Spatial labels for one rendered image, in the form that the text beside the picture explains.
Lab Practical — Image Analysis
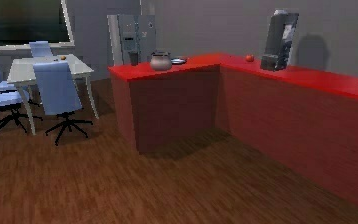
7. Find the grey round plate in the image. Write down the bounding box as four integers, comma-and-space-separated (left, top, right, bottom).
170, 57, 188, 66

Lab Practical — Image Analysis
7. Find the grey metal kettle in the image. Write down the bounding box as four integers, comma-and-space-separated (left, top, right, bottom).
149, 50, 173, 72

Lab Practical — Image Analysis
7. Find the dark grey cup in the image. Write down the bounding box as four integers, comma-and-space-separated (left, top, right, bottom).
128, 50, 140, 67

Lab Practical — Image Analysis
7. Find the grey fridge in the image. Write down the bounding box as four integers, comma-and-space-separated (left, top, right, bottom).
106, 13, 157, 67

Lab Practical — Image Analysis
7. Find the red kitchen counter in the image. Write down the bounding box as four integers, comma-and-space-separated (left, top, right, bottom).
107, 52, 358, 213

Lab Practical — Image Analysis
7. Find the blue office chair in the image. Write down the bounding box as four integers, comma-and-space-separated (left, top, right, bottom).
0, 53, 44, 138
28, 40, 55, 59
32, 60, 95, 147

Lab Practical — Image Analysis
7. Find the black coffee machine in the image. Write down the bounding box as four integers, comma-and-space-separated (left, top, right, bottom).
260, 9, 300, 72

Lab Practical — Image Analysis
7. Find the white dining table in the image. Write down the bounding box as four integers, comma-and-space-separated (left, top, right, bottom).
6, 53, 100, 136

